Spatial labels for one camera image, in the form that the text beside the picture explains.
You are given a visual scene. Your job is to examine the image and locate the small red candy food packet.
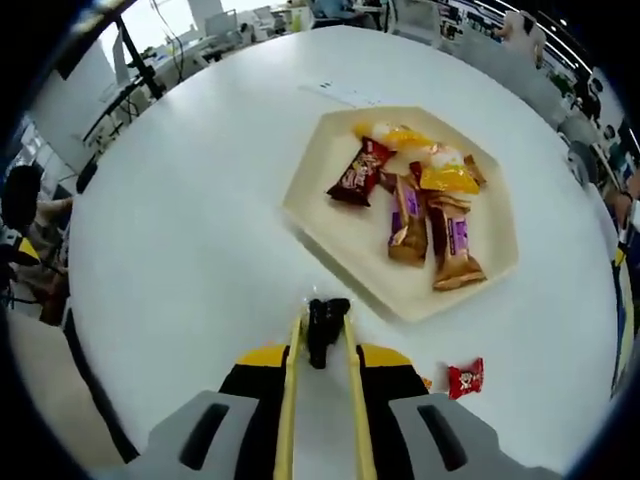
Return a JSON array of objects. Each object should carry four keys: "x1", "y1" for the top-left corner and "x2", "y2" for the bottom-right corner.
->
[{"x1": 445, "y1": 355, "x2": 487, "y2": 402}]

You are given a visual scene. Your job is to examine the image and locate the black stand pole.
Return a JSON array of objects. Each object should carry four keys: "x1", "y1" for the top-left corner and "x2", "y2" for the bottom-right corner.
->
[{"x1": 116, "y1": 13, "x2": 167, "y2": 102}]

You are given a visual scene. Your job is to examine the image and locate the white tilted monitor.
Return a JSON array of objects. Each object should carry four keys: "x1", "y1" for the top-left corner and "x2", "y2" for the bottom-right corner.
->
[{"x1": 110, "y1": 33, "x2": 132, "y2": 87}]

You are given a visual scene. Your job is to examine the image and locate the black food snack packet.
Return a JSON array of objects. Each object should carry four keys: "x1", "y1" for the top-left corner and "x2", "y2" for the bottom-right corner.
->
[{"x1": 305, "y1": 296, "x2": 352, "y2": 371}]

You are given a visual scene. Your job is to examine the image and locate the beige hexagonal food container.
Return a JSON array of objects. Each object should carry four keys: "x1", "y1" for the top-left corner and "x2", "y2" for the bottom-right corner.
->
[{"x1": 281, "y1": 104, "x2": 521, "y2": 325}]

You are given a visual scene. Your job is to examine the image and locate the black cable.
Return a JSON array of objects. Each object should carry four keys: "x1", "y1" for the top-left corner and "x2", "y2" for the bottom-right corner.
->
[{"x1": 61, "y1": 308, "x2": 140, "y2": 465}]

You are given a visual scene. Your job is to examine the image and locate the black pouch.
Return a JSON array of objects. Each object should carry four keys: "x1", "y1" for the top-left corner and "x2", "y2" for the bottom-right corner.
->
[{"x1": 74, "y1": 155, "x2": 100, "y2": 196}]

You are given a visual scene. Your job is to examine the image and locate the yellow food tongs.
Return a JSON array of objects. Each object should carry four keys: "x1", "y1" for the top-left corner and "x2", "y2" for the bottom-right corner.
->
[{"x1": 272, "y1": 305, "x2": 379, "y2": 480}]

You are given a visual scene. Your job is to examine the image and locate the white table power strip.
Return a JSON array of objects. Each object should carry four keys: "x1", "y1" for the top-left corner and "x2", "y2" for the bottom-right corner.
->
[{"x1": 298, "y1": 78, "x2": 382, "y2": 109}]

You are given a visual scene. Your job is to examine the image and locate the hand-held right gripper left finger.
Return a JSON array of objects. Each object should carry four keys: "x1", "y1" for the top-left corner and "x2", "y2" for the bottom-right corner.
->
[{"x1": 144, "y1": 343, "x2": 292, "y2": 480}]

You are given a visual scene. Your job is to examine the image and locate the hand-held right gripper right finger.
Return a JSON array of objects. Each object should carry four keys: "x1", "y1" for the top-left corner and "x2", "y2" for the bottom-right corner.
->
[{"x1": 355, "y1": 341, "x2": 507, "y2": 480}]

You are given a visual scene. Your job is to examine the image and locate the pile of food snack packets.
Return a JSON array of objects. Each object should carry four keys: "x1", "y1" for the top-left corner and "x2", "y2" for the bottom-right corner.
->
[{"x1": 326, "y1": 121, "x2": 490, "y2": 293}]

